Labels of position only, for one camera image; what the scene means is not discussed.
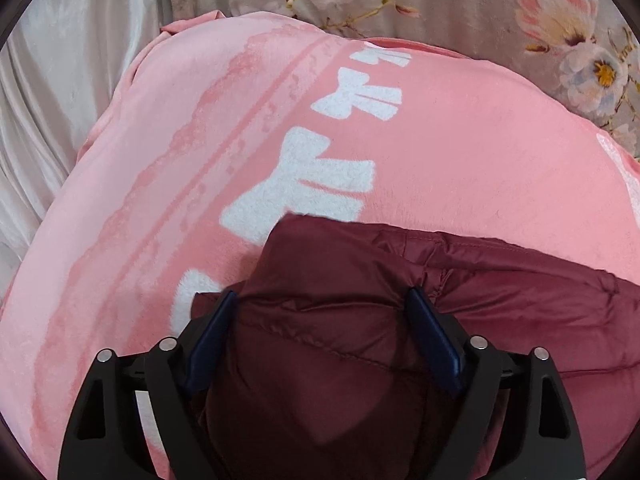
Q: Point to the pink fleece blanket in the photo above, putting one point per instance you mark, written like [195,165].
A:
[450,160]

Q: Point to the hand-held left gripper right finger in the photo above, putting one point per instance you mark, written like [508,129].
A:
[436,340]

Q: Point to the maroon quilted puffer jacket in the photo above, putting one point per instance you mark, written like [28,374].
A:
[320,310]

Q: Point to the white satin curtain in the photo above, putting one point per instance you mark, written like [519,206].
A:
[65,85]

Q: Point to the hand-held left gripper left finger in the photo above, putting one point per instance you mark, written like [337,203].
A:
[214,340]

